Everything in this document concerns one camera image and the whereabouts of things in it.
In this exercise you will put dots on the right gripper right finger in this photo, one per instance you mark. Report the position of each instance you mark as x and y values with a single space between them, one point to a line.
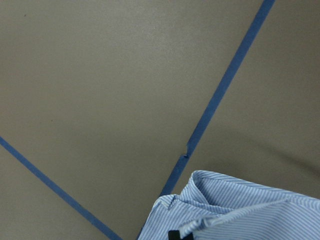
188 237

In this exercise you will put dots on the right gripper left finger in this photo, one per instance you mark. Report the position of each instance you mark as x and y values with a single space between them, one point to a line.
174 235

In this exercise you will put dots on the blue striped button shirt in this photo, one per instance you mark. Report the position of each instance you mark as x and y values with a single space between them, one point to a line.
215 206

